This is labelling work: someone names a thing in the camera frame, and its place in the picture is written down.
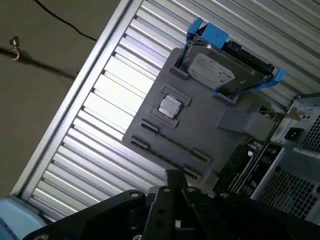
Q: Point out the graphics card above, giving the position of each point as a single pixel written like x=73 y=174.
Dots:
x=240 y=165

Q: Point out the silver CPU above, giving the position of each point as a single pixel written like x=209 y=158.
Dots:
x=171 y=105

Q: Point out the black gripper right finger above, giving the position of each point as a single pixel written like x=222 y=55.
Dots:
x=205 y=212

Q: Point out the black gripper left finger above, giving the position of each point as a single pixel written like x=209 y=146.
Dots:
x=161 y=212

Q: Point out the hard disk in blue carrier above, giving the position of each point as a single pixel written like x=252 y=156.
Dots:
x=212 y=67

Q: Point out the grey parts rack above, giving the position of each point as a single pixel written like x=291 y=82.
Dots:
x=200 y=125

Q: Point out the black open PC case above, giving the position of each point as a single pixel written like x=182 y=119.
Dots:
x=287 y=195

